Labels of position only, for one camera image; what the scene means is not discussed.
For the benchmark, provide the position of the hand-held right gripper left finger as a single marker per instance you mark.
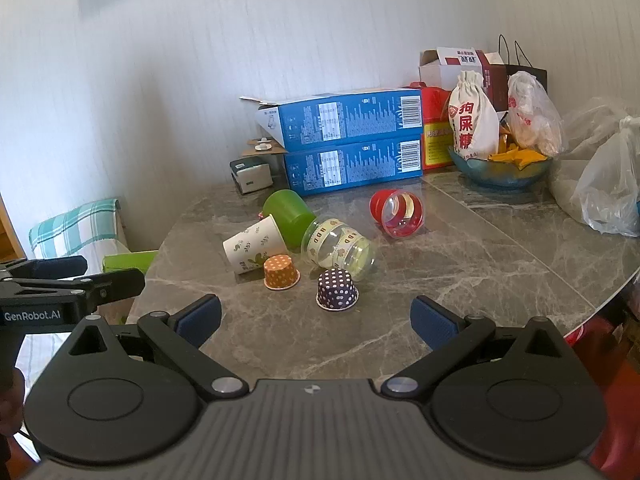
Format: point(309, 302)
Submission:
point(200, 317)

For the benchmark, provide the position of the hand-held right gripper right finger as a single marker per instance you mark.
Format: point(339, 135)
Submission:
point(432, 320)

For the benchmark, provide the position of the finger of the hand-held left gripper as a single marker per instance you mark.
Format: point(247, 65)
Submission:
point(55, 266)
point(115, 282)

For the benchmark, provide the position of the white leaf-print paper cup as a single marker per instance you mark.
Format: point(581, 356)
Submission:
point(250, 246)

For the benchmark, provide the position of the orange dotted paper cup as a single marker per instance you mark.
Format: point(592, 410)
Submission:
point(281, 271)

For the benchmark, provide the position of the purple dotted paper cup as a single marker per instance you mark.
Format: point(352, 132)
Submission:
point(336, 287)

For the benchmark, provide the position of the red clear plastic cup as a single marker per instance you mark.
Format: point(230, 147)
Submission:
point(380, 205)

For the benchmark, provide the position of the clear yellow-print plastic cup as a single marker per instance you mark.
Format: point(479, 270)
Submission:
point(330, 240)

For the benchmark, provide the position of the green plastic cup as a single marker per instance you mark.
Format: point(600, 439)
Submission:
point(285, 210)

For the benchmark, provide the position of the green box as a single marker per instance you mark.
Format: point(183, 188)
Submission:
point(129, 261)

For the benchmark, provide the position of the plaid cushioned chair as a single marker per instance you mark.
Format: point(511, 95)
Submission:
point(70, 227)

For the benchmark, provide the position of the blue glass bowl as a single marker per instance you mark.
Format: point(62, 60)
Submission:
point(500, 176)

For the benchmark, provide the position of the red yellow box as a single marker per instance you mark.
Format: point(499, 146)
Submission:
point(434, 152)

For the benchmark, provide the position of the blue cardboard box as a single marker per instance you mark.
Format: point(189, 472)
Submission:
point(340, 117)
point(350, 166)

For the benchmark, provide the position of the red object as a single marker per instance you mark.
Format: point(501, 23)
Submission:
point(607, 375)

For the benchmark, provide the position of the orange snack packets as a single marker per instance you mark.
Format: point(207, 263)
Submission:
point(520, 156)

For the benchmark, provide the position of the white plastic bag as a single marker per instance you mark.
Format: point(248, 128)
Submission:
point(607, 185)

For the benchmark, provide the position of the clear plastic snack bag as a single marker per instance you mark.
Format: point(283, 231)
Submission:
point(531, 110)

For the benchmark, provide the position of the white red open carton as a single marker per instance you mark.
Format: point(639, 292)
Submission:
point(440, 67)

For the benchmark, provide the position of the translucent plastic bag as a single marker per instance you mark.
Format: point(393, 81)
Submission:
point(592, 120)

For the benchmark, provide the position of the black paper bag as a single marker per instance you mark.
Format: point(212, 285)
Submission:
point(538, 77)

